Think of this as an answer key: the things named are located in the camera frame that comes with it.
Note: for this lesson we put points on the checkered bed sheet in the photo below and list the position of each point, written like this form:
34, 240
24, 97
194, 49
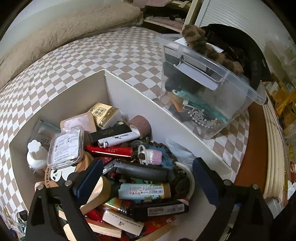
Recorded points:
131, 54

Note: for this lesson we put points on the white black lighter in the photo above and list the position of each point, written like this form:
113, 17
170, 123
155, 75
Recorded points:
117, 139

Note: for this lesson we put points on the white round jar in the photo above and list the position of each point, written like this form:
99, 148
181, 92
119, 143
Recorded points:
36, 156

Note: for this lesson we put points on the white cardboard shoe box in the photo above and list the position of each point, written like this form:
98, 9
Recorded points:
106, 88

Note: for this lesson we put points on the clear plastic storage bin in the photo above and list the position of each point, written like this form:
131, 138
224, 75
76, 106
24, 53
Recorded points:
190, 80

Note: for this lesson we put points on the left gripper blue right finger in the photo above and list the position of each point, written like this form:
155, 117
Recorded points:
206, 178

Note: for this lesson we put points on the gold white small box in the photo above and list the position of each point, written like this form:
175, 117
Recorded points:
105, 116

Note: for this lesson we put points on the black lighter barcode label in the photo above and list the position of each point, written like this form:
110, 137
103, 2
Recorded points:
159, 207

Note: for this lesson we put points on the dark grey rectangular case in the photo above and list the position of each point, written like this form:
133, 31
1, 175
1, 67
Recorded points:
144, 172

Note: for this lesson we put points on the beige duvet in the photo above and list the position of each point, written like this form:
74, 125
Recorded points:
83, 22

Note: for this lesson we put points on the clear plastic clamshell pack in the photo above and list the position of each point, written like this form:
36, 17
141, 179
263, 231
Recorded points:
66, 148

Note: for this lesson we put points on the silver tiara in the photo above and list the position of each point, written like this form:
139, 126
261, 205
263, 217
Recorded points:
198, 116

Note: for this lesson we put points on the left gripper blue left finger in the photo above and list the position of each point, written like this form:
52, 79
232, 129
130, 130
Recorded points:
86, 181

